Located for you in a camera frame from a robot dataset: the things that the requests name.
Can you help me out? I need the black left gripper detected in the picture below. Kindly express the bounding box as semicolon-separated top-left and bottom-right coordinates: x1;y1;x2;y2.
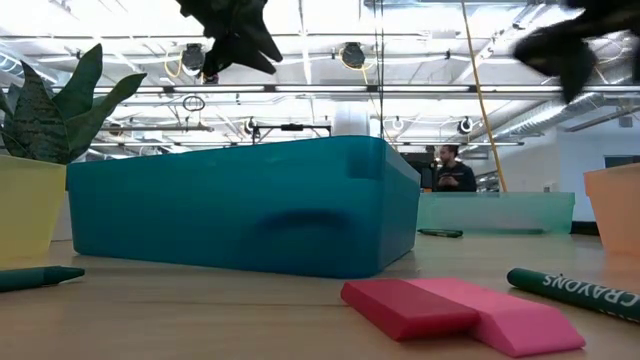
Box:
174;0;284;79

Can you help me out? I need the white pillar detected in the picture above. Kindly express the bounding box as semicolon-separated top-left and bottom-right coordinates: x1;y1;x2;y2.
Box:
331;101;372;138

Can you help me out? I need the dark blue plastic bin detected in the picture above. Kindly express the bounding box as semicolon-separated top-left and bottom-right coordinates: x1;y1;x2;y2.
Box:
66;134;422;280

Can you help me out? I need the pink eraser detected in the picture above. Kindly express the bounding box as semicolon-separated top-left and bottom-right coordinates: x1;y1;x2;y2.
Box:
405;277;587;359

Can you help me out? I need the red eraser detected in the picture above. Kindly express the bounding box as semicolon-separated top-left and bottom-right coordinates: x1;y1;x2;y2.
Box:
341;278;482;343

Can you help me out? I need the black hanging cable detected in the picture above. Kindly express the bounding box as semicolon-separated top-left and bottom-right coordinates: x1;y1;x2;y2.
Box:
372;0;386;139

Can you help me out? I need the ceiling light bar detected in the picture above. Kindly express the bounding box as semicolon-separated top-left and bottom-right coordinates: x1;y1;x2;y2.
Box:
94;84;640;96

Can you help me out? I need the person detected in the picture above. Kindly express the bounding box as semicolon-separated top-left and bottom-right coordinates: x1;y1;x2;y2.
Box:
433;144;478;193

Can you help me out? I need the green pen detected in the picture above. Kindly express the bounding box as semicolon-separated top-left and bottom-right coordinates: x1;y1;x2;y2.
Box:
417;228;465;239

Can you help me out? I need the black background frame rig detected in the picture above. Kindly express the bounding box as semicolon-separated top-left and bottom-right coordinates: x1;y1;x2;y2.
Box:
250;124;333;145

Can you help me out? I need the green crayon white lettering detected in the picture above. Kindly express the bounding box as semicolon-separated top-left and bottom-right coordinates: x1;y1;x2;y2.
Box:
505;267;640;324

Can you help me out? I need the silver ventilation duct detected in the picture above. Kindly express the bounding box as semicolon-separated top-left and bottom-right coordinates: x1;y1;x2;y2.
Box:
492;92;640;142

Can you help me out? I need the orange translucent plastic bin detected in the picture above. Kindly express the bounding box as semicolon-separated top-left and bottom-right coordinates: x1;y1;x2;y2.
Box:
583;162;640;256

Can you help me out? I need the large ceiling cable reel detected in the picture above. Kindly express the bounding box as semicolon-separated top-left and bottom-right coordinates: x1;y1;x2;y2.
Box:
339;41;368;71
180;42;220;86

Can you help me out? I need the teal translucent plastic bin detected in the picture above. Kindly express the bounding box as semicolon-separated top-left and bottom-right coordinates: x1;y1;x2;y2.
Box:
417;191;576;235

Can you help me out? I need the yellow hanging cable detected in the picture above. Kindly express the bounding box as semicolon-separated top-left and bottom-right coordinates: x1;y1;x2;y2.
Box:
459;0;508;194

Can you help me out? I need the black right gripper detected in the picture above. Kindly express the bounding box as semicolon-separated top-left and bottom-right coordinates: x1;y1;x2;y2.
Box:
512;0;640;104

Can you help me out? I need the dark door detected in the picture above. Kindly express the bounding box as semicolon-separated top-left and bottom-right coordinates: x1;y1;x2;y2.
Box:
603;155;640;169

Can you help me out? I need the green plant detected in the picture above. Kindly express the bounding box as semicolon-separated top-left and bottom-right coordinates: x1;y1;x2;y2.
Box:
0;42;148;242

